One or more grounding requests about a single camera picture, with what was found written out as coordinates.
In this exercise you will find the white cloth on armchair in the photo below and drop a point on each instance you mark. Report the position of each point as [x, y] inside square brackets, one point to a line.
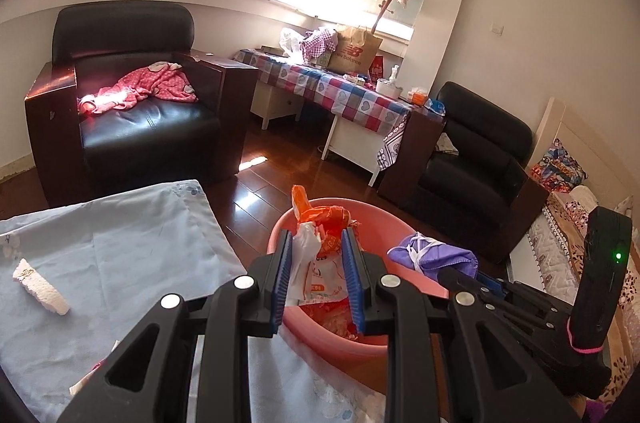
[446, 146]

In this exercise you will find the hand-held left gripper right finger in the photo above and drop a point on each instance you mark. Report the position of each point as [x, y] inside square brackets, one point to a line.
[352, 283]

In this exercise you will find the brown paper bag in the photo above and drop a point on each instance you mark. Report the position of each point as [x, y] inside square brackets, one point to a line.
[355, 50]

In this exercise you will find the colourful printed pillow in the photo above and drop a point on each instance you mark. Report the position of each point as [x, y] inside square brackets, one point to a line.
[557, 165]

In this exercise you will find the white plastic bag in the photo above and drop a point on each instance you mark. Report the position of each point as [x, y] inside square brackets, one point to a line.
[291, 42]

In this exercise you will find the white wall switch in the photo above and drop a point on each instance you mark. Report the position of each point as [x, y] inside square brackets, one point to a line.
[495, 28]

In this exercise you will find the orange tissue pack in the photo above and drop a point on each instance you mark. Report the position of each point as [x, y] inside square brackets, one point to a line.
[418, 96]

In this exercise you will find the pink plastic basin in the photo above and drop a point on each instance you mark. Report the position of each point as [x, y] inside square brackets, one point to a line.
[365, 215]

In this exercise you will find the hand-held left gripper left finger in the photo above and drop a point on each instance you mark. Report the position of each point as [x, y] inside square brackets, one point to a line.
[284, 283]

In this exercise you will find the orange and white wrapper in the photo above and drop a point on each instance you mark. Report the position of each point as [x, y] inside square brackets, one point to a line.
[315, 253]

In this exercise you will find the red snack bag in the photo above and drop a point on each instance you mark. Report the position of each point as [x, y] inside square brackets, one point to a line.
[330, 318]

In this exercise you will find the purple face mask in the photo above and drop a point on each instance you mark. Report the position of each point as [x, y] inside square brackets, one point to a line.
[430, 253]

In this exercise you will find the cream packet with red print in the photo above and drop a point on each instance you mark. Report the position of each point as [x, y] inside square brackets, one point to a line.
[87, 380]

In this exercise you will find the person's right forearm purple sleeve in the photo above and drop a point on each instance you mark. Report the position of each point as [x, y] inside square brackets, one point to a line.
[600, 413]

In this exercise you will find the checkered cloth covered table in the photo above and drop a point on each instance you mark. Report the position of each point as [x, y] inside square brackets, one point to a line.
[340, 93]

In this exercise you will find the blue packet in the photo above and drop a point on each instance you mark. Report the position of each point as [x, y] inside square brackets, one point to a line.
[435, 107]

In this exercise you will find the white round container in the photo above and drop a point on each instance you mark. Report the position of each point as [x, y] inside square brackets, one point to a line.
[389, 89]

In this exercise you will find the flat cardboard box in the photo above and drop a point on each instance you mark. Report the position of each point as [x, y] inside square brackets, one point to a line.
[272, 50]

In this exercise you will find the white desk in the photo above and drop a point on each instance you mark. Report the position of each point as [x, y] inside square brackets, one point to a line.
[350, 143]

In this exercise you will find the pink checkered cloth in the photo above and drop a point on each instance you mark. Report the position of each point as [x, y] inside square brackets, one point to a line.
[317, 40]

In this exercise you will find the red box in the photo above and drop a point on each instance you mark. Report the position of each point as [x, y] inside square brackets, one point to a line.
[377, 67]

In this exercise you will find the white foam net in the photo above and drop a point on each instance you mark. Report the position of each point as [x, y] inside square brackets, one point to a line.
[40, 288]

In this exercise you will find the pink patterned garment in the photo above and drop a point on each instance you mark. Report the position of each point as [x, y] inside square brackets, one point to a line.
[160, 83]

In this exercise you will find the white bed headboard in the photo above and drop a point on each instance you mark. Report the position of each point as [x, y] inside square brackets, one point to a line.
[590, 138]

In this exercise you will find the light blue cloth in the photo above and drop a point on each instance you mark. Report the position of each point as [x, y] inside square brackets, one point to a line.
[125, 253]

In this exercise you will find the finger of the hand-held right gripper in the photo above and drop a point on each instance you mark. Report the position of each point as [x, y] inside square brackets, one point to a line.
[492, 284]
[510, 318]

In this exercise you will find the black leather armchair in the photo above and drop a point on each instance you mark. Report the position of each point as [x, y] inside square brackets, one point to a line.
[480, 128]
[125, 28]

